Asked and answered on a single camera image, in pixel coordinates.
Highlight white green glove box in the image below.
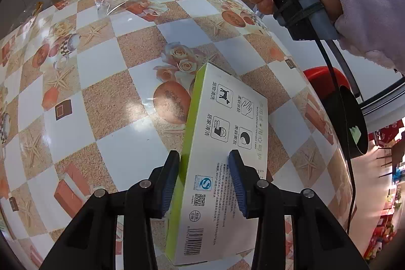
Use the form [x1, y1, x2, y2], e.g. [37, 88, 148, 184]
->
[166, 63, 268, 265]

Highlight black trash bin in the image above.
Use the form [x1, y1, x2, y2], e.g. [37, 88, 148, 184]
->
[322, 86, 369, 159]

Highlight black cable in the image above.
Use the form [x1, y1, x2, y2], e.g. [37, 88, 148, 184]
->
[311, 35, 357, 236]

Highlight green sponge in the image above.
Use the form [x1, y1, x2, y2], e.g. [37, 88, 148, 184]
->
[349, 126, 362, 144]

